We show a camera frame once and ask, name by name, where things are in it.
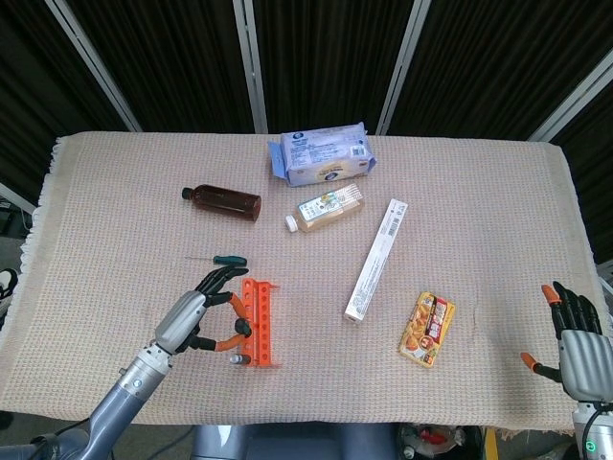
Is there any slim green screwdriver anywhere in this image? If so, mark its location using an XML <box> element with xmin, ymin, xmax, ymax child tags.
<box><xmin>185</xmin><ymin>254</ymin><xmax>249</xmax><ymax>267</ymax></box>

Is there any grey partition post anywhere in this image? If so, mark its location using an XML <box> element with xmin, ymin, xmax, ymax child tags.
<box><xmin>375</xmin><ymin>0</ymin><xmax>432</xmax><ymax>136</ymax></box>
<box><xmin>0</xmin><ymin>181</ymin><xmax>38</xmax><ymax>216</ymax></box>
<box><xmin>233</xmin><ymin>0</ymin><xmax>269</xmax><ymax>134</ymax></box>
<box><xmin>528</xmin><ymin>47</ymin><xmax>613</xmax><ymax>143</ymax></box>
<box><xmin>45</xmin><ymin>0</ymin><xmax>143</xmax><ymax>133</ymax></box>

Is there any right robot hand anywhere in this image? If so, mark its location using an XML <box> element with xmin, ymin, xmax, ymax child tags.
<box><xmin>520</xmin><ymin>281</ymin><xmax>613</xmax><ymax>403</ymax></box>

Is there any brown plastic bottle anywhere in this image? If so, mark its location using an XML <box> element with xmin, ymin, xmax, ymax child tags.
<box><xmin>180</xmin><ymin>183</ymin><xmax>263</xmax><ymax>222</ymax></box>

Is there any yellow curry box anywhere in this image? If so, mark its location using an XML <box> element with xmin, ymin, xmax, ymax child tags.
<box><xmin>397</xmin><ymin>290</ymin><xmax>456</xmax><ymax>369</ymax></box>

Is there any blue tissue pack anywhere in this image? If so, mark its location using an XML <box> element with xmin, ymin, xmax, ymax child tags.
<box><xmin>267</xmin><ymin>122</ymin><xmax>377</xmax><ymax>188</ymax></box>

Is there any orange tool holder rack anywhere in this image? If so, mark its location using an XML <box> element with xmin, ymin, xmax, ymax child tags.
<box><xmin>238</xmin><ymin>277</ymin><xmax>283</xmax><ymax>369</ymax></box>

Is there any long white carton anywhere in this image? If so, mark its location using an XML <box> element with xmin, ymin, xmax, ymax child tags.
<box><xmin>342</xmin><ymin>197</ymin><xmax>409</xmax><ymax>324</ymax></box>

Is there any beige woven tablecloth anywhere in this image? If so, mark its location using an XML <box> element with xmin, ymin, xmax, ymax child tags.
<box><xmin>0</xmin><ymin>131</ymin><xmax>613</xmax><ymax>432</ymax></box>

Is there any white and black sneaker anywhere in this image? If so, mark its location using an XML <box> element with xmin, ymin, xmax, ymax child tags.
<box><xmin>0</xmin><ymin>267</ymin><xmax>19</xmax><ymax>302</ymax></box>

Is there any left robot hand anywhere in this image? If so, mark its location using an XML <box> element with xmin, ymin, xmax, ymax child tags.
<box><xmin>152</xmin><ymin>265</ymin><xmax>254</xmax><ymax>356</ymax></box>

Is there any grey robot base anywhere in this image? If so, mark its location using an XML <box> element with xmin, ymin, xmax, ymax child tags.
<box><xmin>191</xmin><ymin>424</ymin><xmax>398</xmax><ymax>460</ymax></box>

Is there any red and white clutter bag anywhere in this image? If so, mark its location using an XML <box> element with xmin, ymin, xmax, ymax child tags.
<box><xmin>399</xmin><ymin>424</ymin><xmax>480</xmax><ymax>460</ymax></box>

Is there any clear bottle white cap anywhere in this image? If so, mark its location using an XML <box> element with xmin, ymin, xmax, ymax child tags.
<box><xmin>284</xmin><ymin>182</ymin><xmax>366</xmax><ymax>234</ymax></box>

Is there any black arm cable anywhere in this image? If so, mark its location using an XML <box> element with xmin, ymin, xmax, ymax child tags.
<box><xmin>582</xmin><ymin>402</ymin><xmax>612</xmax><ymax>460</ymax></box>

